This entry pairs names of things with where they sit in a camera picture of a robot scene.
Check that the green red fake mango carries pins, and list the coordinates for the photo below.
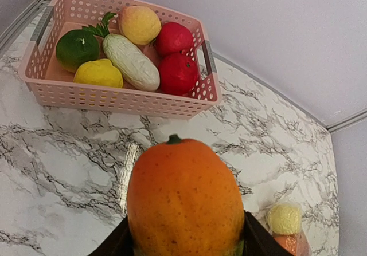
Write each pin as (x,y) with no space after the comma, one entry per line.
(182,199)

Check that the right aluminium corner post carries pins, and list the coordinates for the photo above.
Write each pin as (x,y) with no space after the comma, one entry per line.
(344,123)

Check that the yellow fake lemon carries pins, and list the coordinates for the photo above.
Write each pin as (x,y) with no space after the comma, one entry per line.
(285,219)

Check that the yellow fake pear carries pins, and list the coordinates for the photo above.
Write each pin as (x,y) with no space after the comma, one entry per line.
(100,72)

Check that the green fake vegetable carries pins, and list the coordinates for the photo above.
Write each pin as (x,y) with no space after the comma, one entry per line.
(75,48)

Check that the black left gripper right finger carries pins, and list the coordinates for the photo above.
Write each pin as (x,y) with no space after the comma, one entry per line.
(258,241)

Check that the pink perforated plastic basket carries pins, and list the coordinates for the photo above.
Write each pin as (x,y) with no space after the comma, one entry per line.
(54,86)

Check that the white fake cabbage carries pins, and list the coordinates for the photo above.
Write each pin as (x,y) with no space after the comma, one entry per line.
(136,68)

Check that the aluminium corner post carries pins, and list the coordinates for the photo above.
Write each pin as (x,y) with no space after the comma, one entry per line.
(344,123)
(15,15)

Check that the clear zip top bag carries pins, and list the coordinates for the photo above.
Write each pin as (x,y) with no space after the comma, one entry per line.
(303,247)

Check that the orange fake fruit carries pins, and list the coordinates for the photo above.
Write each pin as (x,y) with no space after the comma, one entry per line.
(288,242)

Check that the left aluminium corner post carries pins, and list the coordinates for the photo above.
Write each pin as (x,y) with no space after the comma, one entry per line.
(15,15)

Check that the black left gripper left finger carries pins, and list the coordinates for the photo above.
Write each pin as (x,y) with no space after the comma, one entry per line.
(118,243)

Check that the peach coloured fake fruit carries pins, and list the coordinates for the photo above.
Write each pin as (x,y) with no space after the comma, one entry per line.
(139,24)

